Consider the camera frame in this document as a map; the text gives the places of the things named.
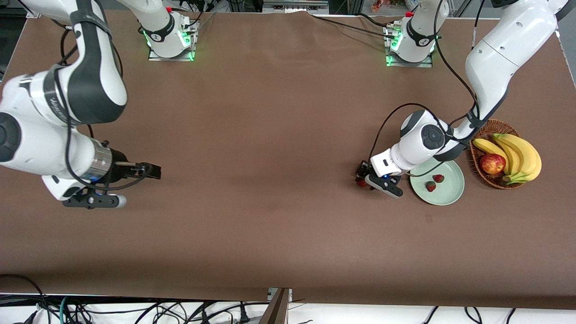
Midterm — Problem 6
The brown wicker basket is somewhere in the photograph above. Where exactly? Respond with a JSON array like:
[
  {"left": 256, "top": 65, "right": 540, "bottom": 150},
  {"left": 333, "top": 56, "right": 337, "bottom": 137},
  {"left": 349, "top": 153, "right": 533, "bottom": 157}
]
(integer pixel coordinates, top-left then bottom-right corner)
[{"left": 468, "top": 119, "right": 527, "bottom": 190}]

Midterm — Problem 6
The grey equipment box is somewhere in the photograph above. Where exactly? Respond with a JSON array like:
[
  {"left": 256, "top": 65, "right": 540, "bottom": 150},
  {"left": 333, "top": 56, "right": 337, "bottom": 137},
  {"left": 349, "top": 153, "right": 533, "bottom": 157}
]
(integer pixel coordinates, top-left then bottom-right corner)
[{"left": 262, "top": 0, "right": 330, "bottom": 14}]

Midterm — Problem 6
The pale green round plate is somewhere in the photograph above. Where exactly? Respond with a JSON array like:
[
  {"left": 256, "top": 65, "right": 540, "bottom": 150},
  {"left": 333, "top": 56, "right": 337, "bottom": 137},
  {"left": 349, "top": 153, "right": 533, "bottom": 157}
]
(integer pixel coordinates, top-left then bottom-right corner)
[{"left": 409, "top": 157, "right": 465, "bottom": 206}]

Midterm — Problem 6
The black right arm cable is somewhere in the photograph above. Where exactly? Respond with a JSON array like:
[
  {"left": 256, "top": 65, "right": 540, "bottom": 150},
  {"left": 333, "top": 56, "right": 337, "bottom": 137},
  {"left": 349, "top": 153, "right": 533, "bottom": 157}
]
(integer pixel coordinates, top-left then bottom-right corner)
[{"left": 49, "top": 18, "right": 152, "bottom": 189}]

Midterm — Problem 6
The aluminium frame post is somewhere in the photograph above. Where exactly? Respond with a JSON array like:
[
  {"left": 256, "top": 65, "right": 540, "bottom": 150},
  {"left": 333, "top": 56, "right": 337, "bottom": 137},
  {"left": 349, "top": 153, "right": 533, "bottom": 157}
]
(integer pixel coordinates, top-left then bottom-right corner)
[{"left": 259, "top": 287, "right": 294, "bottom": 324}]

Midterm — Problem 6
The brown table cover sheet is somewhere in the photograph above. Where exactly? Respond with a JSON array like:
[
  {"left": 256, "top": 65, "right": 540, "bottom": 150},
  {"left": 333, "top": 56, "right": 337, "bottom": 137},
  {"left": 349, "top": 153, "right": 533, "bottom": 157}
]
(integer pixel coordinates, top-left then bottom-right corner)
[{"left": 0, "top": 7, "right": 576, "bottom": 311}]

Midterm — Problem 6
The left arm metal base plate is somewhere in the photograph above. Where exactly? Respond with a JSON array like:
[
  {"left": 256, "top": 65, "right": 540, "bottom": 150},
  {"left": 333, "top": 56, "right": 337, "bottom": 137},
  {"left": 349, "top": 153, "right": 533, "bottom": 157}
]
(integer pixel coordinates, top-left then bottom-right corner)
[{"left": 385, "top": 25, "right": 434, "bottom": 68}]

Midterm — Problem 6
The yellow banana bunch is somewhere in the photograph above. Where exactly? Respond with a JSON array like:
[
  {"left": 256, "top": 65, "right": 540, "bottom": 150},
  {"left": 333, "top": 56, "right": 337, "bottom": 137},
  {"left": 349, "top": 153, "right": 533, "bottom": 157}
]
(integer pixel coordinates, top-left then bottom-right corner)
[{"left": 472, "top": 133, "right": 542, "bottom": 185}]

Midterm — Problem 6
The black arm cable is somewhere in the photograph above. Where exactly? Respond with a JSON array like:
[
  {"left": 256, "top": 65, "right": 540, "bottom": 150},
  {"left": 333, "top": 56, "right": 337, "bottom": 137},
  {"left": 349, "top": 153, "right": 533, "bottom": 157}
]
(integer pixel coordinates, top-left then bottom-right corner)
[
  {"left": 49, "top": 18, "right": 152, "bottom": 189},
  {"left": 371, "top": 0, "right": 486, "bottom": 178}
]

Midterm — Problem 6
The black base cable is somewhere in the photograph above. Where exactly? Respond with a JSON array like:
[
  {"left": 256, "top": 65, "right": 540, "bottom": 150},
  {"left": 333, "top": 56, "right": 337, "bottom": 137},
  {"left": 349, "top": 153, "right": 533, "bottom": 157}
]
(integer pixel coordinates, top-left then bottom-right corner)
[
  {"left": 357, "top": 12, "right": 391, "bottom": 28},
  {"left": 178, "top": 4, "right": 217, "bottom": 28},
  {"left": 310, "top": 14, "right": 392, "bottom": 39}
]

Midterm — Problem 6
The red apple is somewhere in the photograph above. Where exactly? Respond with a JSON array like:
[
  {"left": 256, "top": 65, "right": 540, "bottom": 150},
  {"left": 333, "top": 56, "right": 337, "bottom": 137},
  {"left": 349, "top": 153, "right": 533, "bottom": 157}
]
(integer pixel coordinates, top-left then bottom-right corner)
[{"left": 479, "top": 153, "right": 507, "bottom": 175}]

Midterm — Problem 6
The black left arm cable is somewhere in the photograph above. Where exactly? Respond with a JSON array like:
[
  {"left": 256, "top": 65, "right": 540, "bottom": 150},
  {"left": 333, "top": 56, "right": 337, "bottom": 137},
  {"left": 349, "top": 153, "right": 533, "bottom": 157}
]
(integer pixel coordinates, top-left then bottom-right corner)
[{"left": 371, "top": 0, "right": 486, "bottom": 178}]

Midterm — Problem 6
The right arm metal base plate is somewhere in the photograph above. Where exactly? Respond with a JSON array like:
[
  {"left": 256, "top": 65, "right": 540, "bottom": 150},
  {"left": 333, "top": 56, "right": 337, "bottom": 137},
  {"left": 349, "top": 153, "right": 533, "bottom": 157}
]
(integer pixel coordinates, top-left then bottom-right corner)
[{"left": 148, "top": 20, "right": 196, "bottom": 62}]

